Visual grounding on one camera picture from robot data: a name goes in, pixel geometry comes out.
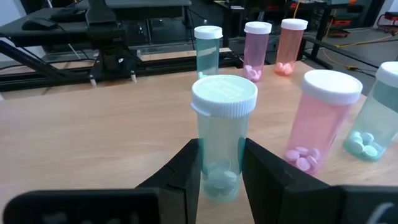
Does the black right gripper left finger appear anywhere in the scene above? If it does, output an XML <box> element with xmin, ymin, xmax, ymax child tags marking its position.
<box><xmin>2</xmin><ymin>138</ymin><xmax>203</xmax><ymax>224</ymax></box>

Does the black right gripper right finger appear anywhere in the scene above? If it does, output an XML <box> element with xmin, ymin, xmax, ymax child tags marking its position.
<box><xmin>241</xmin><ymin>138</ymin><xmax>398</xmax><ymax>224</ymax></box>

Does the yellow power cable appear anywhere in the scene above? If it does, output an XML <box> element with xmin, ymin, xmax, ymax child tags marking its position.
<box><xmin>322</xmin><ymin>30</ymin><xmax>398</xmax><ymax>71</ymax></box>

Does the green medicine bottle white cap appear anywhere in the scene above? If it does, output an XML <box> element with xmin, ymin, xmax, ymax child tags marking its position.
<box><xmin>193</xmin><ymin>25</ymin><xmax>224</xmax><ymax>80</ymax></box>
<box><xmin>190</xmin><ymin>73</ymin><xmax>259</xmax><ymax>205</ymax></box>
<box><xmin>342</xmin><ymin>60</ymin><xmax>398</xmax><ymax>163</ymax></box>

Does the pink medicine bottle white cap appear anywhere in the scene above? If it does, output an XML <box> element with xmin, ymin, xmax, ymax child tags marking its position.
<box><xmin>284</xmin><ymin>68</ymin><xmax>364</xmax><ymax>175</ymax></box>
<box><xmin>243</xmin><ymin>21</ymin><xmax>273</xmax><ymax>83</ymax></box>

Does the wooden rectangular board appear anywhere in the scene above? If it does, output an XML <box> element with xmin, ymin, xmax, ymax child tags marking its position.
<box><xmin>0</xmin><ymin>60</ymin><xmax>398</xmax><ymax>224</ymax></box>

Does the grey desk top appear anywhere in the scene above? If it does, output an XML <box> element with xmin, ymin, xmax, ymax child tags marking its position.
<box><xmin>0</xmin><ymin>0</ymin><xmax>193</xmax><ymax>47</ymax></box>

